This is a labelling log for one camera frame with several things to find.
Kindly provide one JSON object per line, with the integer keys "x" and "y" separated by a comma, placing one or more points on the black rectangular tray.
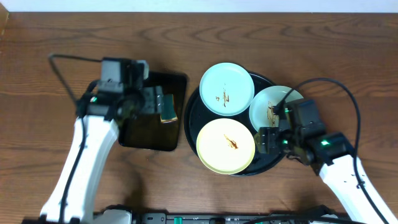
{"x": 147, "y": 131}

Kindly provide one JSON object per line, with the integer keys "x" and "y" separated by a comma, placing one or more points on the yellow plate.
{"x": 225, "y": 146}

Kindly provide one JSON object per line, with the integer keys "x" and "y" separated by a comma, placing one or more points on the round black tray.
{"x": 197, "y": 115}

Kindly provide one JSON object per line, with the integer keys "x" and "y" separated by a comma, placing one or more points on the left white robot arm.
{"x": 101, "y": 113}

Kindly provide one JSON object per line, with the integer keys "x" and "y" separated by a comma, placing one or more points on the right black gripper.
{"x": 269, "y": 140}

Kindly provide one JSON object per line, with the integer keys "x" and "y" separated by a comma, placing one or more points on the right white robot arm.
{"x": 333, "y": 159}

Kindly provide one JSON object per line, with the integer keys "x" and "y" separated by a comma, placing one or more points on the pale green plate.
{"x": 261, "y": 113}

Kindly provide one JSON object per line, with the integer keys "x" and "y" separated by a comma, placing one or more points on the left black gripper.
{"x": 158, "y": 100}

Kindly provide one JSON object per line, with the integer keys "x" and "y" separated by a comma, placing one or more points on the light blue plate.
{"x": 226, "y": 89}

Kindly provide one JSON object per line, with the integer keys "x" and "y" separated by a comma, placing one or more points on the green and yellow sponge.
{"x": 168, "y": 113}

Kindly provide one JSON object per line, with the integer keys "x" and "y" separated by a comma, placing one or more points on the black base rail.
{"x": 123, "y": 214}

